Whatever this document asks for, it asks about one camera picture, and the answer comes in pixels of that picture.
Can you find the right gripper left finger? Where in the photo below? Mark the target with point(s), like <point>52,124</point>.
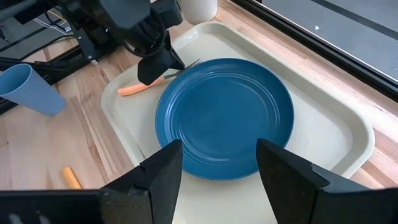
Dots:
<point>155,186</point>

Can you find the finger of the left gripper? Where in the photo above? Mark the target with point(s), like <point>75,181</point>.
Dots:
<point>175,60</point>
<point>154,70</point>

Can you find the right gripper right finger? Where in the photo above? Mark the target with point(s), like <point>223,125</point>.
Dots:
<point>289,186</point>

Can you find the blue ceramic plate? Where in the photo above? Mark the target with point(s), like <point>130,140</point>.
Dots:
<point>224,118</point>

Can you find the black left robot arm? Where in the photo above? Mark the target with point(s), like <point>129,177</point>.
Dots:
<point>77,12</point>

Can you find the beige plastic tray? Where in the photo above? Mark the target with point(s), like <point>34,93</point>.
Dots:
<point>311,133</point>

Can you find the blue plastic cup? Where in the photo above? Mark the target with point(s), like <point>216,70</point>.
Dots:
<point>28,90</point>

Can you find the white plant pot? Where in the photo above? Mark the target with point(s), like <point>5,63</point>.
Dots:
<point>199,11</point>

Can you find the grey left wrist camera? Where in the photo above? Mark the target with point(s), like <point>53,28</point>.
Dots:
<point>124,12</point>

